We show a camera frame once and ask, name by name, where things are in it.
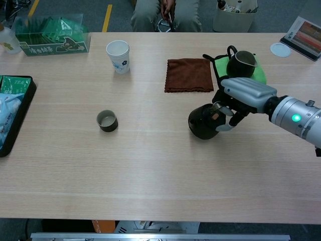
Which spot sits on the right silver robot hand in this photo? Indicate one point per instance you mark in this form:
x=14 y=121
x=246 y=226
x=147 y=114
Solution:
x=248 y=93

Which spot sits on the dark ceramic teapot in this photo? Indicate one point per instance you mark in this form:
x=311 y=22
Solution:
x=203 y=125

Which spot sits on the small dark tea cup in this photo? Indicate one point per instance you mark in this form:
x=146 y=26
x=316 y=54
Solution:
x=107 y=124

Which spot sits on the dark ceramic pitcher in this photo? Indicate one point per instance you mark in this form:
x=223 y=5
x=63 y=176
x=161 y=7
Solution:
x=238 y=69

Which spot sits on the green cloth black trim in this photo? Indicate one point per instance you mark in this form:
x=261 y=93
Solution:
x=220 y=65

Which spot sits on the white round lid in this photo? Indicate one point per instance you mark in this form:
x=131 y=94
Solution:
x=281 y=49

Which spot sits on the brown cloth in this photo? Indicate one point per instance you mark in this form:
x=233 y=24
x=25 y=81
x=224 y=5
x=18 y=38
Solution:
x=189 y=75

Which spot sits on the beige bin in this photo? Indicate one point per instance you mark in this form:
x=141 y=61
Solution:
x=233 y=20

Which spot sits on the colourful booklet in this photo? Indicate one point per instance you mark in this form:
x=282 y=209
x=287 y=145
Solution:
x=304 y=37

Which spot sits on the seated person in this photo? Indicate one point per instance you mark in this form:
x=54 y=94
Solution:
x=145 y=17

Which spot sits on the white paper cup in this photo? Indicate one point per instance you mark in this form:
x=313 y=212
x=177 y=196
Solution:
x=120 y=60

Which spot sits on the orange object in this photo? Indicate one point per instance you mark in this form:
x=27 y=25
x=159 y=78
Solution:
x=102 y=226

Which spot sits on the green tea box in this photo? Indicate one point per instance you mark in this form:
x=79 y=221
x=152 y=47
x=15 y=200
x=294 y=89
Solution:
x=55 y=42

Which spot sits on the black tray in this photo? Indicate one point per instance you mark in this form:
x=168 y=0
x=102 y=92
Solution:
x=25 y=105

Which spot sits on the green tea packet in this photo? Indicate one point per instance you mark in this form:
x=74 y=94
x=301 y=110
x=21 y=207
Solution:
x=15 y=85

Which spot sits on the blue wet wipes pack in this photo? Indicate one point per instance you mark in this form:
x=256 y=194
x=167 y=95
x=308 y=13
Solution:
x=8 y=118

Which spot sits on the translucent plastic bottle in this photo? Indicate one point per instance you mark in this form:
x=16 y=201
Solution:
x=10 y=40

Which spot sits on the aluminium rail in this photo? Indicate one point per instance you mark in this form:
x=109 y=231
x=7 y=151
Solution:
x=160 y=237

